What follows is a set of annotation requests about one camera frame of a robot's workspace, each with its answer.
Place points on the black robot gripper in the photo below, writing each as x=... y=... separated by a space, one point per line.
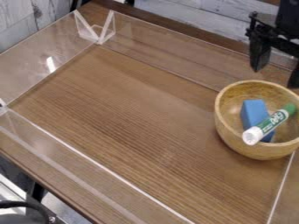
x=267 y=34

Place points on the green and white marker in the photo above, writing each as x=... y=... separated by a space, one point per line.
x=276 y=119

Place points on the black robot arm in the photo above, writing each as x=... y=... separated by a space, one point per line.
x=287 y=16

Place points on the brown wooden bowl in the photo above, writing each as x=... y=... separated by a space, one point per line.
x=227 y=108

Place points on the blue rectangular block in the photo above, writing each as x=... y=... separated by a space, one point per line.
x=252 y=115

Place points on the clear acrylic corner bracket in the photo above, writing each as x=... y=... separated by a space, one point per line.
x=95 y=33

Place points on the black metal table frame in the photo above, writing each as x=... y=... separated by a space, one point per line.
x=36 y=214

